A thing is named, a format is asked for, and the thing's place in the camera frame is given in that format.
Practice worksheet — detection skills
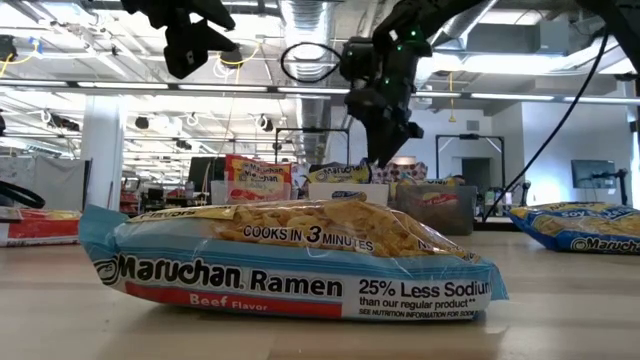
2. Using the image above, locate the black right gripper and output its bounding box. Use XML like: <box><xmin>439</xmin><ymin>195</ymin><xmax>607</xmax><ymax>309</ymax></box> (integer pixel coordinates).
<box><xmin>346</xmin><ymin>19</ymin><xmax>434</xmax><ymax>169</ymax></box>

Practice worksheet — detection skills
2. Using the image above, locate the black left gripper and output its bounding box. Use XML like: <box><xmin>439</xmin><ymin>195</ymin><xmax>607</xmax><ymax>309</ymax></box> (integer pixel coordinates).
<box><xmin>119</xmin><ymin>0</ymin><xmax>236</xmax><ymax>80</ymax></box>

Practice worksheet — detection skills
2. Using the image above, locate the red Maruchan ramen pack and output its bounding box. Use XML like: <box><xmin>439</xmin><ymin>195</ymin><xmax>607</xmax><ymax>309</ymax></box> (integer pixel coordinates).
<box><xmin>224</xmin><ymin>169</ymin><xmax>294</xmax><ymax>204</ymax></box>
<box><xmin>0</xmin><ymin>207</ymin><xmax>82</xmax><ymax>249</ymax></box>
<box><xmin>223</xmin><ymin>153</ymin><xmax>294</xmax><ymax>174</ymax></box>

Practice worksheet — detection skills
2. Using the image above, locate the white plastic bin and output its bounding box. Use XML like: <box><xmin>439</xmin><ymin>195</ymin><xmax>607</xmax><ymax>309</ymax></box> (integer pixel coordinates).
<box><xmin>307</xmin><ymin>182</ymin><xmax>391</xmax><ymax>206</ymax></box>

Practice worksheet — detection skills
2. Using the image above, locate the dark grey plastic bin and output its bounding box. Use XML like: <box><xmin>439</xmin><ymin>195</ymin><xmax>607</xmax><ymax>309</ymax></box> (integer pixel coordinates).
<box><xmin>396</xmin><ymin>183</ymin><xmax>477</xmax><ymax>236</ymax></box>

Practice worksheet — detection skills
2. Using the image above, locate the white structural column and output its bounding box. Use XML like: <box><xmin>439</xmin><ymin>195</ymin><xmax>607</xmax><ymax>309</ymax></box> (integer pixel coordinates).
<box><xmin>80</xmin><ymin>94</ymin><xmax>126</xmax><ymax>211</ymax></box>

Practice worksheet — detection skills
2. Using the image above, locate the clear plastic bin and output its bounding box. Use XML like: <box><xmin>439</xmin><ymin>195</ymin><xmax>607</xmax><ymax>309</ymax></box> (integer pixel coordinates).
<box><xmin>209</xmin><ymin>177</ymin><xmax>296</xmax><ymax>206</ymax></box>

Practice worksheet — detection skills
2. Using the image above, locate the grey room partition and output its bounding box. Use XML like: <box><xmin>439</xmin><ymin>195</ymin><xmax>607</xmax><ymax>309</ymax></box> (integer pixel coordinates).
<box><xmin>0</xmin><ymin>155</ymin><xmax>91</xmax><ymax>211</ymax></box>

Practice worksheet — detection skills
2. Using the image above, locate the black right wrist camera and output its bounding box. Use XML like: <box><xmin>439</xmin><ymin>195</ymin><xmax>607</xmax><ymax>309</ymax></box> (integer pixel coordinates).
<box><xmin>339</xmin><ymin>37</ymin><xmax>377</xmax><ymax>84</ymax></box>

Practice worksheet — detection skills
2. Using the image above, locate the silver round ventilation duct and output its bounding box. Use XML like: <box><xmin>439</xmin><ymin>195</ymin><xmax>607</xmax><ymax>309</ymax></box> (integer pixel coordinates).
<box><xmin>279</xmin><ymin>0</ymin><xmax>341</xmax><ymax>161</ymax></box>

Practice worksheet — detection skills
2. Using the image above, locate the black background rig frame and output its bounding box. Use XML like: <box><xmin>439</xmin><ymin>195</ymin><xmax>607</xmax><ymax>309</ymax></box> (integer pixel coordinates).
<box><xmin>434</xmin><ymin>133</ymin><xmax>506</xmax><ymax>194</ymax></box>

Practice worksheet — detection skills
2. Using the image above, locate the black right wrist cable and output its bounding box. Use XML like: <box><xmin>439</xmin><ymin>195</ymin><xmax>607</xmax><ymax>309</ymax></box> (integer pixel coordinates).
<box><xmin>279</xmin><ymin>42</ymin><xmax>346</xmax><ymax>84</ymax></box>

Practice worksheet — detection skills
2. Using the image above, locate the grey rectangular ceiling duct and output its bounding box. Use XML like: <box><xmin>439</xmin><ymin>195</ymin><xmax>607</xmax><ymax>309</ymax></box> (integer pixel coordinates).
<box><xmin>464</xmin><ymin>19</ymin><xmax>571</xmax><ymax>56</ymax></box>

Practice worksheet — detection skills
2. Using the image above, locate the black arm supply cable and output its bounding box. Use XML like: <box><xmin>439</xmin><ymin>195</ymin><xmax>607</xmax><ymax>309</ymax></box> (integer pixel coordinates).
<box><xmin>482</xmin><ymin>27</ymin><xmax>611</xmax><ymax>224</ymax></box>

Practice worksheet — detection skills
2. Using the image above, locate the dark wall monitor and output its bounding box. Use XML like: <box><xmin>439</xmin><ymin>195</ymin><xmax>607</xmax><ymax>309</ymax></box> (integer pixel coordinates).
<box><xmin>571</xmin><ymin>159</ymin><xmax>617</xmax><ymax>190</ymax></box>

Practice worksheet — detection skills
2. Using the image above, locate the black curved cable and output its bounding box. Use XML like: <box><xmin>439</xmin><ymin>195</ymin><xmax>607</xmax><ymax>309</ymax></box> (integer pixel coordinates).
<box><xmin>0</xmin><ymin>179</ymin><xmax>46</xmax><ymax>210</ymax></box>

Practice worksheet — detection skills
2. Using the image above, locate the black camera stand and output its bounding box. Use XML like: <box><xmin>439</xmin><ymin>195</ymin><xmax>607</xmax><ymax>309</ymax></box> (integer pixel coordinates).
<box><xmin>591</xmin><ymin>168</ymin><xmax>630</xmax><ymax>206</ymax></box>

